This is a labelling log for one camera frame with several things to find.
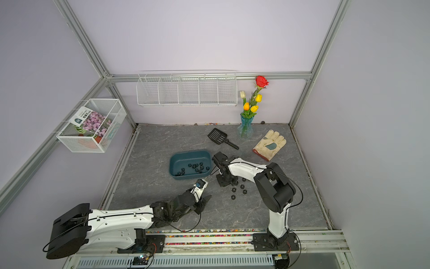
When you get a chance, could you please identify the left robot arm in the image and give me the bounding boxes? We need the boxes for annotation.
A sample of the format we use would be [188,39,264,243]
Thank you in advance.
[43,183,211,260]

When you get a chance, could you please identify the red and yellow flowers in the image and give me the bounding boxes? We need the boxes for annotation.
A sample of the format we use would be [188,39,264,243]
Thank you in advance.
[239,76,269,119]

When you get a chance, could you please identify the teal plastic storage box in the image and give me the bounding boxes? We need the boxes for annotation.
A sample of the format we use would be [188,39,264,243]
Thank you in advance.
[169,150,213,180]

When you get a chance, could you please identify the pink flower packet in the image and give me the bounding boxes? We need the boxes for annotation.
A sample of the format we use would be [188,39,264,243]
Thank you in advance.
[68,106,113,138]

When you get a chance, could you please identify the black plastic scoop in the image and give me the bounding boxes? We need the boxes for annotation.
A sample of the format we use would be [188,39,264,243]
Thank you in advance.
[207,128,240,150]

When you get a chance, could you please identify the cream work glove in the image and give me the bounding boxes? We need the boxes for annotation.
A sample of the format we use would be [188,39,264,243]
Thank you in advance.
[253,130,287,161]

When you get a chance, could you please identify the white wire basket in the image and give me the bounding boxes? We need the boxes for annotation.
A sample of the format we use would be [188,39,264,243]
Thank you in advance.
[57,99,127,153]

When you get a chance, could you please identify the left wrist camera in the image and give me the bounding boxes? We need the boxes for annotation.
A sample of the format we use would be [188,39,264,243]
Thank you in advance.
[191,179,208,202]

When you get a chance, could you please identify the white wire wall shelf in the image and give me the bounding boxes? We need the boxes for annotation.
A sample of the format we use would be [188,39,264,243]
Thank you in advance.
[135,70,238,106]

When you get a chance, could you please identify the metal base rail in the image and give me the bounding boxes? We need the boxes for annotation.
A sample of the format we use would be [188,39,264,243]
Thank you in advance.
[64,229,357,269]

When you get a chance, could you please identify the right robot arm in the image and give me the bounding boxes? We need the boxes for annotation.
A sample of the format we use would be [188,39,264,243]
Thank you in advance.
[212,152,301,253]

